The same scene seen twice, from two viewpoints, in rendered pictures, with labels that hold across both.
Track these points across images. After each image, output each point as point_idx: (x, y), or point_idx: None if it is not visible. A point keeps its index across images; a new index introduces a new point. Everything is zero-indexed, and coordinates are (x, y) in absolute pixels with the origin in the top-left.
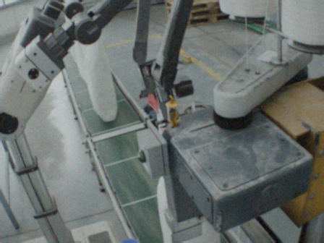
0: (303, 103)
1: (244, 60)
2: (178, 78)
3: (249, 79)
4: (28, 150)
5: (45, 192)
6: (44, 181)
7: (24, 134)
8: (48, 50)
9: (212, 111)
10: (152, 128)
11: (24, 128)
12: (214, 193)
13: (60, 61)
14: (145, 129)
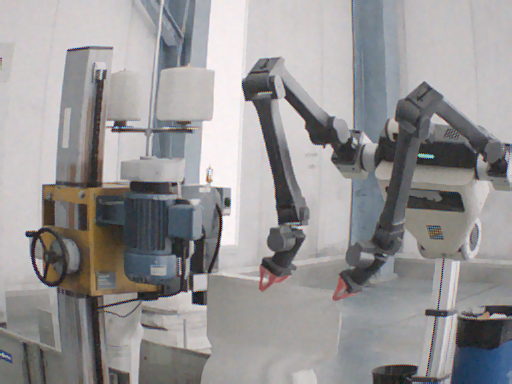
0: (122, 186)
1: (179, 160)
2: (284, 225)
3: (163, 158)
4: (434, 289)
5: (421, 349)
6: (437, 348)
7: (440, 271)
8: None
9: (189, 184)
10: (222, 187)
11: (418, 249)
12: None
13: (332, 154)
14: (226, 187)
